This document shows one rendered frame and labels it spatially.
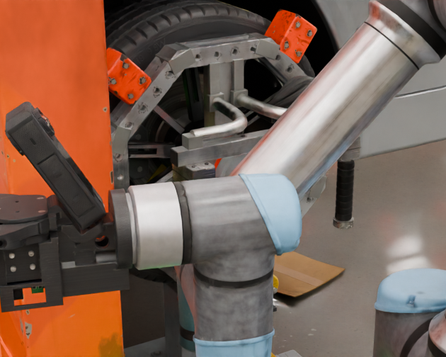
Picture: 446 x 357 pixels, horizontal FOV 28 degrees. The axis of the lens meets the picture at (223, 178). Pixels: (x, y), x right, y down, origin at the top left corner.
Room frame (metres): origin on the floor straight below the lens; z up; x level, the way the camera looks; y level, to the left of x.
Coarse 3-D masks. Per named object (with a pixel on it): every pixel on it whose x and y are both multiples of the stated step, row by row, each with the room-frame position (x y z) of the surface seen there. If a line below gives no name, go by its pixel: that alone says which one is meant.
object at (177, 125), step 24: (192, 72) 1.91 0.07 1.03; (264, 72) 2.02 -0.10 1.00; (192, 96) 1.89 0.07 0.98; (264, 96) 2.00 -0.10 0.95; (168, 120) 1.87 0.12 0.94; (192, 120) 1.90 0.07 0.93; (264, 120) 2.13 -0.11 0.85; (144, 144) 1.84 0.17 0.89; (168, 144) 1.87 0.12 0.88; (168, 168) 1.88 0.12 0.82
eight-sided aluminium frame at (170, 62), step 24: (168, 48) 1.79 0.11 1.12; (192, 48) 1.78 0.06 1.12; (216, 48) 1.81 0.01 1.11; (240, 48) 1.83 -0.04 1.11; (264, 48) 1.86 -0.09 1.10; (144, 72) 1.78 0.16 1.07; (168, 72) 1.80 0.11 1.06; (288, 72) 1.90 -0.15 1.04; (144, 96) 1.73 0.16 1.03; (120, 120) 1.70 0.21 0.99; (120, 144) 1.69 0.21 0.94; (120, 168) 1.70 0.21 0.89; (312, 192) 1.93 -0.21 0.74
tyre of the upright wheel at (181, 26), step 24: (144, 0) 2.02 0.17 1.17; (168, 0) 1.99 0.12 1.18; (192, 0) 1.99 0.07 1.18; (216, 0) 2.08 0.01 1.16; (120, 24) 1.91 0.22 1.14; (144, 24) 1.86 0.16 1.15; (168, 24) 1.85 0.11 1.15; (192, 24) 1.87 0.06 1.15; (216, 24) 1.90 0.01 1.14; (240, 24) 1.93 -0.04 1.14; (264, 24) 1.96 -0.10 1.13; (120, 48) 1.81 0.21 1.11; (144, 48) 1.82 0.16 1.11; (312, 72) 2.03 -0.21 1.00
